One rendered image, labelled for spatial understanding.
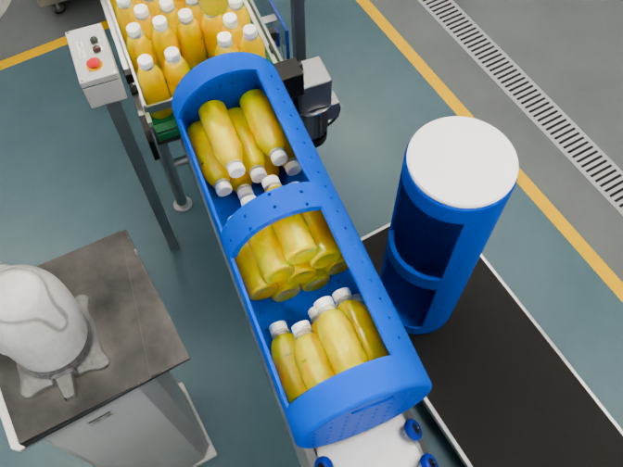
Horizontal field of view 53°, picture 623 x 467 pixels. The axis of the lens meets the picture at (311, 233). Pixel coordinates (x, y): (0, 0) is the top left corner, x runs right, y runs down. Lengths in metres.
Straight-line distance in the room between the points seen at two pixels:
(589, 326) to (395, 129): 1.19
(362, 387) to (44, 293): 0.59
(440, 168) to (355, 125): 1.42
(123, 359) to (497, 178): 0.97
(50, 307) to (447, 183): 0.93
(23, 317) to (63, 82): 2.26
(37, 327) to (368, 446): 0.71
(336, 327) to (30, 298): 0.55
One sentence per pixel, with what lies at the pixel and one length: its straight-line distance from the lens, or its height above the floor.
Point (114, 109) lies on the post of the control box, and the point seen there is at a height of 0.89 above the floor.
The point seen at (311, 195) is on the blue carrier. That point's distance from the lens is 1.30.
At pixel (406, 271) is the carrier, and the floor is 0.61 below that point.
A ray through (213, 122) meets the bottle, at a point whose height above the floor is 1.15.
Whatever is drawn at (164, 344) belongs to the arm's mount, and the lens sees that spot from 1.43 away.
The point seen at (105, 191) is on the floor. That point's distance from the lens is 2.91.
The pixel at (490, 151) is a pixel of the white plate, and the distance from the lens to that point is 1.65.
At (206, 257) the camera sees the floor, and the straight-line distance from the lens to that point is 2.64.
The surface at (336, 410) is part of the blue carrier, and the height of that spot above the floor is 1.22.
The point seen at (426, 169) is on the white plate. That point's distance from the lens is 1.59.
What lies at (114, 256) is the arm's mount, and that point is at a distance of 1.54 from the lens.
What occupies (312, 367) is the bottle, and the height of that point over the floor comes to 1.14.
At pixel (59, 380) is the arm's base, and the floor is 1.06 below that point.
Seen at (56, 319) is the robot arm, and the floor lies 1.24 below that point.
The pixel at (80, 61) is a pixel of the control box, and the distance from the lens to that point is 1.82.
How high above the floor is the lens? 2.32
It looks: 61 degrees down
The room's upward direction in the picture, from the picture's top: 1 degrees counter-clockwise
